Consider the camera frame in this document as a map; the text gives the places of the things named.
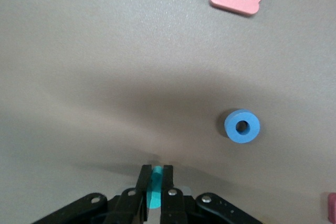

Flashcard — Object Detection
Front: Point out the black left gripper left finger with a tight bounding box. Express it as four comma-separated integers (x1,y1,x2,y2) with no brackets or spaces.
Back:
33,165,152,224

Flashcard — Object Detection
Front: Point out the red foam letter l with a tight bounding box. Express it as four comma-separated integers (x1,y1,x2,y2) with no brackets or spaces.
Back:
328,192,336,221

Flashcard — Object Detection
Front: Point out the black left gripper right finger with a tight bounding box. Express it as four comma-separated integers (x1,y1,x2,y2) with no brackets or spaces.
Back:
160,165,263,224

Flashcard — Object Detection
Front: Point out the teal foam letter r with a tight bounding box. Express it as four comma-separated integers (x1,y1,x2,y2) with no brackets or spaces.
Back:
145,166,165,209

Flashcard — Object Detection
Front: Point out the blue foam letter o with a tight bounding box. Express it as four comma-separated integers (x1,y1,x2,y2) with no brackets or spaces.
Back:
224,108,261,145

